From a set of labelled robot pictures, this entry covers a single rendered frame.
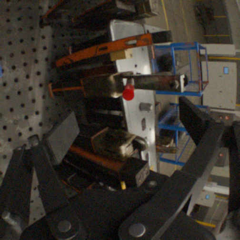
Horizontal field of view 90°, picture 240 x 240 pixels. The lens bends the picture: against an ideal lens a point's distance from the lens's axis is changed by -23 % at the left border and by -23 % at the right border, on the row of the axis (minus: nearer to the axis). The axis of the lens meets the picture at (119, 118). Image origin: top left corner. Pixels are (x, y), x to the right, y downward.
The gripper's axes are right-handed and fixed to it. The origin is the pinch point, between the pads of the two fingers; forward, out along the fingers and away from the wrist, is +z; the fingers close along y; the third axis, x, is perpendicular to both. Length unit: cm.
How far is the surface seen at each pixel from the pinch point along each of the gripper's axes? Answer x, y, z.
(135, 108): -12.0, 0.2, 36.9
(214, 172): -537, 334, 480
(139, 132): -22.0, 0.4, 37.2
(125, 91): 0.6, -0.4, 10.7
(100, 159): -22.1, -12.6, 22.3
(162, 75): 1.6, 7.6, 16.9
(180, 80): 0.7, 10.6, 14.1
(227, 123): -656, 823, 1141
